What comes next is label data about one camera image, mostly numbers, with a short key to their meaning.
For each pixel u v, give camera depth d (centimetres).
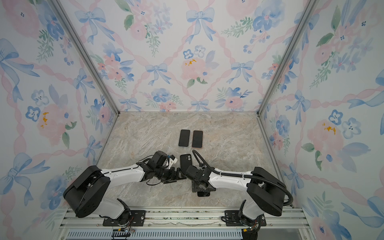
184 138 105
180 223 73
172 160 83
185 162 94
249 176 46
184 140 104
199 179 63
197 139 109
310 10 69
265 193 43
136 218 74
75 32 78
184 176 70
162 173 74
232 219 73
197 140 109
